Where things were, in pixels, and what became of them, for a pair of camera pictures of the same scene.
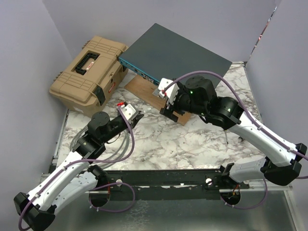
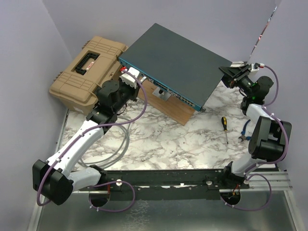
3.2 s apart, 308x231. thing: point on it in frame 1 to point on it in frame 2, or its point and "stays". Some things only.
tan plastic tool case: (89, 81) stays
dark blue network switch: (160, 53) stays
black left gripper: (134, 121) to (134, 91)
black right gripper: (168, 111) to (238, 73)
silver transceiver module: (147, 110) to (143, 79)
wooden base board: (143, 88) stays
